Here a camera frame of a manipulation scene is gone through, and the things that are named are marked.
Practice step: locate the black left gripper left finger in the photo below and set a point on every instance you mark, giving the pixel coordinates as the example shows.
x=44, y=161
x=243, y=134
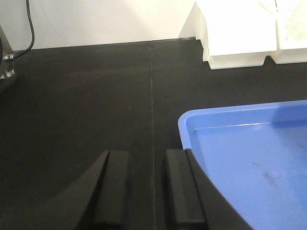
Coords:
x=98, y=200

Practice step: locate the blue plastic tray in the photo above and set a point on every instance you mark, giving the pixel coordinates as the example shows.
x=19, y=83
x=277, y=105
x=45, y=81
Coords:
x=256, y=157

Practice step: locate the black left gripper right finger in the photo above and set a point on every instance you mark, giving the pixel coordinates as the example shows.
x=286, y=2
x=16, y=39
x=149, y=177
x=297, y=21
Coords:
x=192, y=202

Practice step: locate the white storage bin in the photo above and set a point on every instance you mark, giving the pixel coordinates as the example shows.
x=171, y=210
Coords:
x=232, y=33
x=291, y=29

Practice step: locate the white left storage bin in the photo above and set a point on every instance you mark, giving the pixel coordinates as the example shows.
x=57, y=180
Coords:
x=232, y=33

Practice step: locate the white middle storage bin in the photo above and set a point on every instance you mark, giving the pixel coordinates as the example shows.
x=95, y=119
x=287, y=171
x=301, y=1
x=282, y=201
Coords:
x=291, y=29

